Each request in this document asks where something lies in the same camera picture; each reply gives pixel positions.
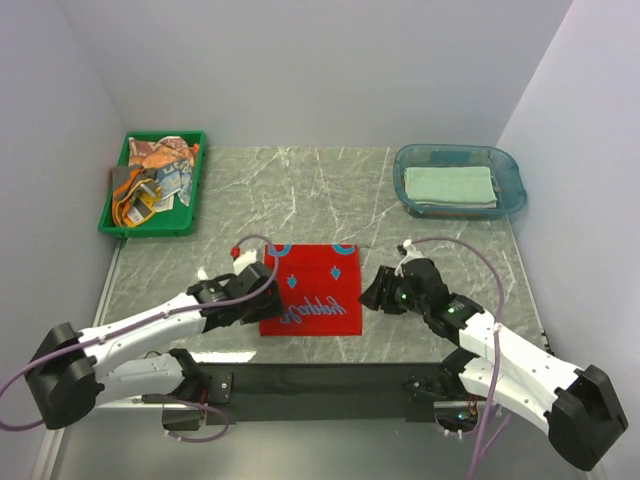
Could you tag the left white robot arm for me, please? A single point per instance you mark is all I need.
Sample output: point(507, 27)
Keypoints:
point(76, 371)

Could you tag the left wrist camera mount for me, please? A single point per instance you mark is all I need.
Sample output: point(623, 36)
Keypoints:
point(243, 258)

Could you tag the green plastic bin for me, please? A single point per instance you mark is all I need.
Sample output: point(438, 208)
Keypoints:
point(176, 222)

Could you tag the blue translucent plastic tub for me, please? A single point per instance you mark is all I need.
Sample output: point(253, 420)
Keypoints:
point(508, 185)

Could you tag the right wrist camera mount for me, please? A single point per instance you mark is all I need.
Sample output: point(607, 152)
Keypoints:
point(408, 252)

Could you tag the aluminium mounting rail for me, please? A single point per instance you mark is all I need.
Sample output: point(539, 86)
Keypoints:
point(125, 444)

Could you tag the folded white towel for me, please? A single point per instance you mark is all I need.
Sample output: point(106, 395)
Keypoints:
point(457, 205)

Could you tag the orange yellow cloth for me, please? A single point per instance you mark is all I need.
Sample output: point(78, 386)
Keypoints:
point(135, 192)

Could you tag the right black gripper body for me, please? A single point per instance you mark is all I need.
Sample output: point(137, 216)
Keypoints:
point(397, 297)

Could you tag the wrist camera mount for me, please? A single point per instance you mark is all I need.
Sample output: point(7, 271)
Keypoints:
point(243, 258)
point(408, 252)

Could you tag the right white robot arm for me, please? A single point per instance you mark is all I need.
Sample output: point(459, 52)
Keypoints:
point(578, 409)

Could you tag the red blue patterned cloth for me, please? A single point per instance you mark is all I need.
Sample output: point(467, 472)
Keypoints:
point(319, 285)

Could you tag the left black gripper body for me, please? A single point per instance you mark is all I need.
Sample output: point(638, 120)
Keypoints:
point(269, 305)

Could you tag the green panda towel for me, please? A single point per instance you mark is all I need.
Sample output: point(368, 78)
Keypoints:
point(449, 184)

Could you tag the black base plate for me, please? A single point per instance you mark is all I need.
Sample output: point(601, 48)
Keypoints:
point(307, 392)

